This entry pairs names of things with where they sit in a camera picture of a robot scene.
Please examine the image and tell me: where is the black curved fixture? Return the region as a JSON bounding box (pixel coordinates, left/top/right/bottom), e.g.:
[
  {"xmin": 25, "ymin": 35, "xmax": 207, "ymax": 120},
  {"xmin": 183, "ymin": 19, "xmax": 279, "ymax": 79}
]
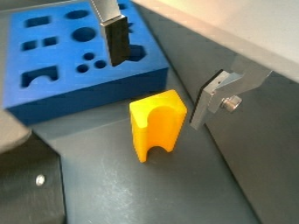
[{"xmin": 0, "ymin": 108, "xmax": 68, "ymax": 224}]

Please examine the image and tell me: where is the blue foam shape board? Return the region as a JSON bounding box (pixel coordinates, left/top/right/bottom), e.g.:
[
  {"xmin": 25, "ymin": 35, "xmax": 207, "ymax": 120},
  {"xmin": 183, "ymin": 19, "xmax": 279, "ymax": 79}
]
[{"xmin": 2, "ymin": 0, "xmax": 168, "ymax": 125}]

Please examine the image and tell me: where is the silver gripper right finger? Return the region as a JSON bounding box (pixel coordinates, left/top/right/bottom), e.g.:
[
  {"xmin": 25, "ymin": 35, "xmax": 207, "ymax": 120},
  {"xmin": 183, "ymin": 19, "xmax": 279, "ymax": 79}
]
[{"xmin": 191, "ymin": 55, "xmax": 272, "ymax": 129}]

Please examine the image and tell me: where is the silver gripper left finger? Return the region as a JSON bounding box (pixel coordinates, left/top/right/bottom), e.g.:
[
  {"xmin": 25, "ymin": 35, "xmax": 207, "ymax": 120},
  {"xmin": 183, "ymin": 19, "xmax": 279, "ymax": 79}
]
[{"xmin": 89, "ymin": 0, "xmax": 129, "ymax": 67}]

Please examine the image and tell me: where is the yellow arch block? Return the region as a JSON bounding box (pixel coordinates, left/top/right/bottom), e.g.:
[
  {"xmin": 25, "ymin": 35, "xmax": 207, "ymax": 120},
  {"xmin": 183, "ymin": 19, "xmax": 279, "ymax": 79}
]
[{"xmin": 129, "ymin": 89, "xmax": 187, "ymax": 163}]

